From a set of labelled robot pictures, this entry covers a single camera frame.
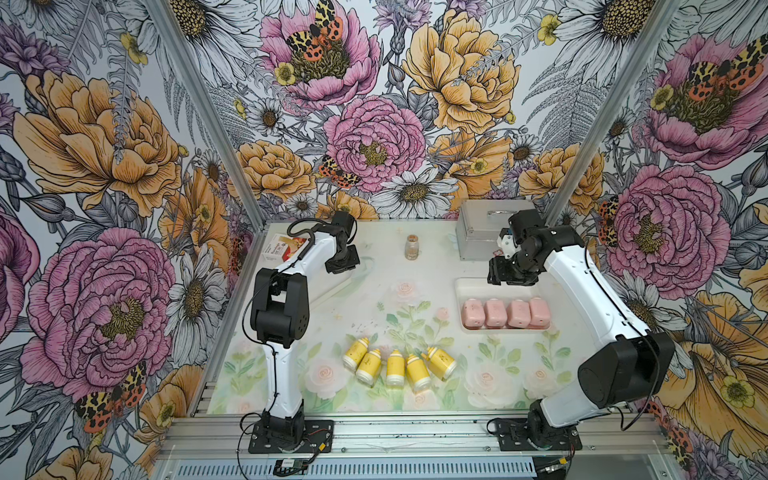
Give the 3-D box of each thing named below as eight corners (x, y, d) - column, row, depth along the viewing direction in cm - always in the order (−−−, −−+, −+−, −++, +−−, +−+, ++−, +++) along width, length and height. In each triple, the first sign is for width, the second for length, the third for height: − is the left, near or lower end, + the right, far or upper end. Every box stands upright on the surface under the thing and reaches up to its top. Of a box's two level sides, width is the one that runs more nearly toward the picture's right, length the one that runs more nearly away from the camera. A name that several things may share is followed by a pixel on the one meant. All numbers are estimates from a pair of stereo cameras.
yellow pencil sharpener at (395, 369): (386, 389, 83) (386, 380, 77) (387, 359, 88) (386, 349, 83) (404, 389, 83) (404, 380, 77) (403, 359, 88) (404, 349, 83)
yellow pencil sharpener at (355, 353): (344, 369, 86) (341, 358, 80) (359, 344, 91) (357, 332, 85) (357, 376, 85) (355, 366, 79) (372, 351, 90) (370, 339, 84)
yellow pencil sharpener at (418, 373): (414, 396, 82) (416, 388, 76) (404, 366, 87) (404, 356, 81) (429, 390, 83) (432, 382, 77) (417, 361, 88) (419, 351, 82)
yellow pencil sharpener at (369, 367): (357, 383, 84) (354, 373, 78) (368, 356, 89) (366, 345, 83) (373, 389, 83) (371, 380, 77) (383, 361, 88) (383, 351, 82)
